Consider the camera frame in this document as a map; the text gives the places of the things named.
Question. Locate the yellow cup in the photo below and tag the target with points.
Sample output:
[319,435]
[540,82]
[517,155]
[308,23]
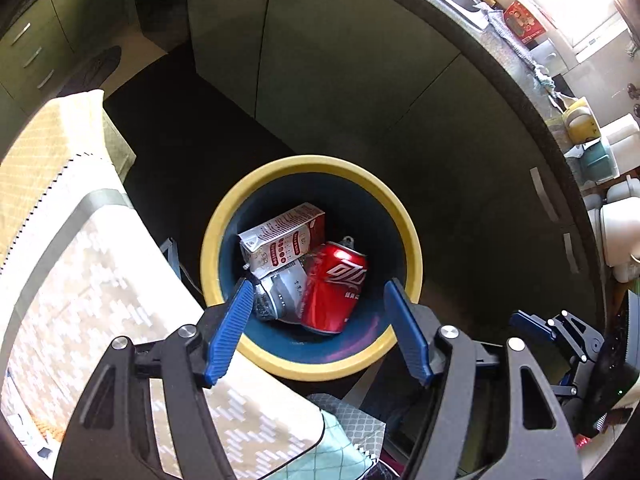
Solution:
[580,122]

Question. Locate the red soda can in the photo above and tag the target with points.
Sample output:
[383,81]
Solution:
[335,290]

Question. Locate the teal cup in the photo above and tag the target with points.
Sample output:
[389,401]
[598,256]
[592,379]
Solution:
[597,160]

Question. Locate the grey metal table leg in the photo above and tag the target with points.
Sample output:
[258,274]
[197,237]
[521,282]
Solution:
[172,260]

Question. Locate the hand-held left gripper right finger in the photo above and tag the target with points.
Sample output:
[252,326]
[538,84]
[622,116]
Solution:
[407,332]

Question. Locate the black floor mat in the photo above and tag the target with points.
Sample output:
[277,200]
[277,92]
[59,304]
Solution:
[190,135]

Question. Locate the beige and teal patterned tablecloth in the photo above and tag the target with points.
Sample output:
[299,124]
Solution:
[100,285]

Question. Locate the green kitchen cabinet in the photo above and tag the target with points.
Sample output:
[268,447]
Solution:
[350,85]

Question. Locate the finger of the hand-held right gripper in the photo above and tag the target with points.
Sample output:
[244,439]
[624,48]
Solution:
[530,322]

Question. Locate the silver crushed can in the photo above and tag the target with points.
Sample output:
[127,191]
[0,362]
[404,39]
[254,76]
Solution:
[280,295]

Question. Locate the red box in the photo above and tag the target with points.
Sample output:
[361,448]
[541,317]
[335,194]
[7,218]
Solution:
[522,22]

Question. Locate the yellow rimmed blue trash bin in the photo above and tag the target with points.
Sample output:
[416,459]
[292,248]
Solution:
[300,361]

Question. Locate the grey dish cloth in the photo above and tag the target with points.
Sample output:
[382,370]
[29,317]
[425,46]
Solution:
[515,42]

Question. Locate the white pot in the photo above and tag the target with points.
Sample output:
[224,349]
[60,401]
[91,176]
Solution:
[622,230]

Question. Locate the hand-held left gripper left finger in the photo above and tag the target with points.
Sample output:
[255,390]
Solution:
[227,330]

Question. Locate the green drawer cabinet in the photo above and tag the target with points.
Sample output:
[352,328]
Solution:
[45,20]

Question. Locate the white container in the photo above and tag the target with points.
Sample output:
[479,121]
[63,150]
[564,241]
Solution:
[622,140]

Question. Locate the white and red milk carton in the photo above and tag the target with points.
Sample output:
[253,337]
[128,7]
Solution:
[285,240]

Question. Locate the dark oval floor mat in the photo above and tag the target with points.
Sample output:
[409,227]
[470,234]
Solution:
[97,67]

